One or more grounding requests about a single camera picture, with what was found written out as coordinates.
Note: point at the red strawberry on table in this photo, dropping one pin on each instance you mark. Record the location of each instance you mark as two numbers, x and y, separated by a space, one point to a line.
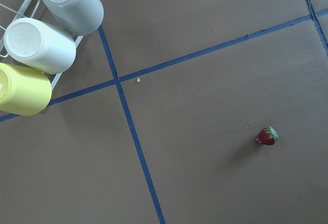
267 136

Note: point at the white cup on rack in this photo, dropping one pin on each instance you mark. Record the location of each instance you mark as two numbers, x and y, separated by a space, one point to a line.
40 45

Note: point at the yellow cup on rack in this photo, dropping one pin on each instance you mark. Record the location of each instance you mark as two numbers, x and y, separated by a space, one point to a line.
24 91

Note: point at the grey cup on rack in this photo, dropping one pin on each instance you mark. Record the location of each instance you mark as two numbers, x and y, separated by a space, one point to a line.
79 17

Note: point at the white wire cup rack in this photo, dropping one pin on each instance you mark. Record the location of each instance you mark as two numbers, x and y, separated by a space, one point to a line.
21 13

